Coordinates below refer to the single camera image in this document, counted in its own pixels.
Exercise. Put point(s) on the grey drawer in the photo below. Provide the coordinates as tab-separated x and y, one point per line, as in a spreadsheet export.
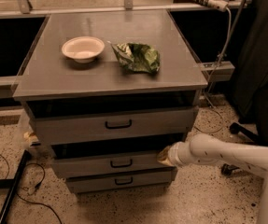
86	128
110	156
125	180

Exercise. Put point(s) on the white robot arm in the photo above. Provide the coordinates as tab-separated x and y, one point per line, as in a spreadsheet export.
204	149

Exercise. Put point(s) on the black office chair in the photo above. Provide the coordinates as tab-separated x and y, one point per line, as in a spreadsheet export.
255	127

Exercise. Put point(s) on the white paper bowl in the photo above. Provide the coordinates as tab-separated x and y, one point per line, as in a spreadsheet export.
83	49

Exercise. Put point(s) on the grey top drawer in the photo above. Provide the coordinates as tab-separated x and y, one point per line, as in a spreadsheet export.
86	128

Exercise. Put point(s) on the green crumpled chip bag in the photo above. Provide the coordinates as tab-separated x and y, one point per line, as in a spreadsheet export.
137	57

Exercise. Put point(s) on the black metal floor stand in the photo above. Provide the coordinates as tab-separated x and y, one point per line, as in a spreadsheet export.
12	185

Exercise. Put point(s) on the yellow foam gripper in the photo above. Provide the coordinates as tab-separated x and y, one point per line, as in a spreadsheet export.
175	154

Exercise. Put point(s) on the grey bottom drawer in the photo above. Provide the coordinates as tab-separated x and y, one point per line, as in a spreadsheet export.
125	180

